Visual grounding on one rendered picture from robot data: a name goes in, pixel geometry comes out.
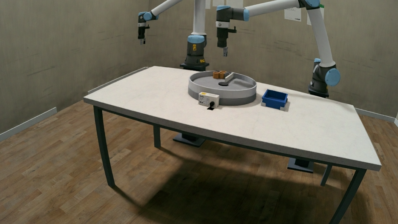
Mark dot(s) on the white control box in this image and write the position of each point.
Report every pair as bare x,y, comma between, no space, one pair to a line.
206,98

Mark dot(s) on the white table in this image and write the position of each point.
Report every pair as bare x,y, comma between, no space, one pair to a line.
280,133

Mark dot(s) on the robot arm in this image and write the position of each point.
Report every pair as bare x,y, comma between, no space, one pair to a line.
199,18
318,37

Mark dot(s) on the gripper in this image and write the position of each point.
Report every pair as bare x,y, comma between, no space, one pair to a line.
223,38
142,32

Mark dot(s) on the blue crate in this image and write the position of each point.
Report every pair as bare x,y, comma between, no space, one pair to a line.
273,99

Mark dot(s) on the grey turntable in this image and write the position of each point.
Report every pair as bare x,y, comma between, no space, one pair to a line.
236,93

